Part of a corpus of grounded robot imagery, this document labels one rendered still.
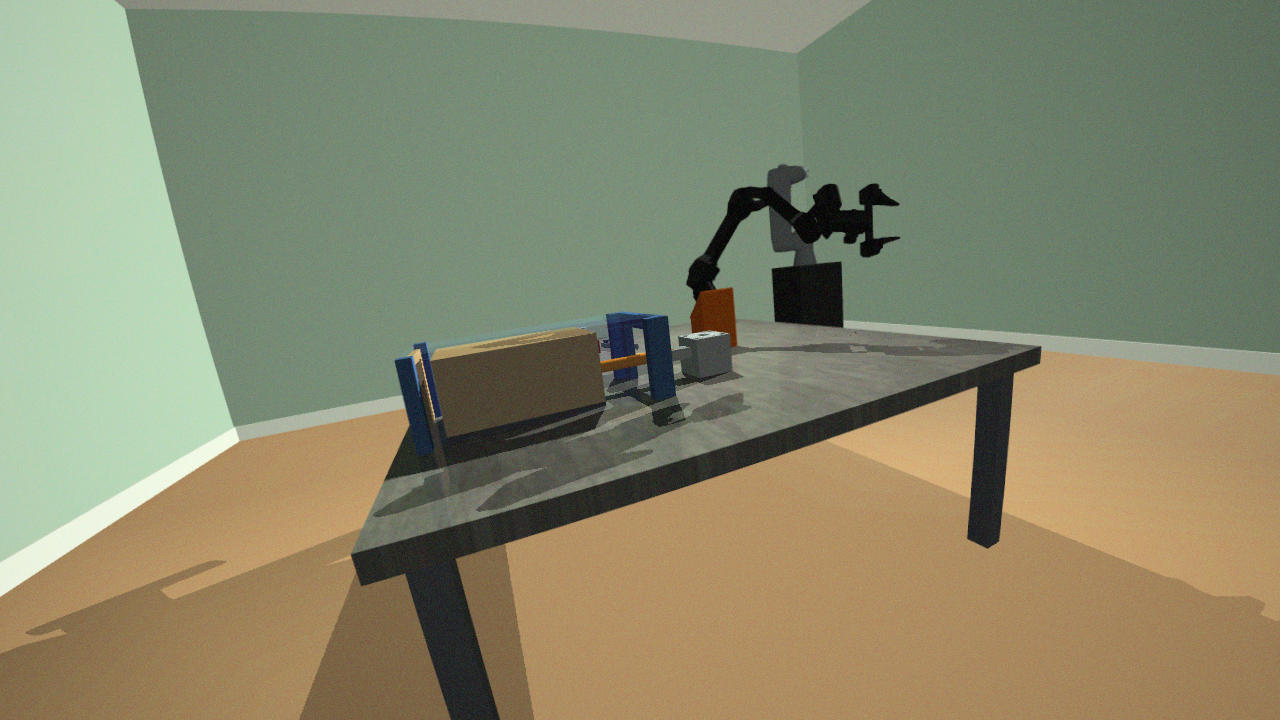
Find clear-panelled rack with blue frame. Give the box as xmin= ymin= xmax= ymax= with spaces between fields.
xmin=394 ymin=313 xmax=667 ymax=456

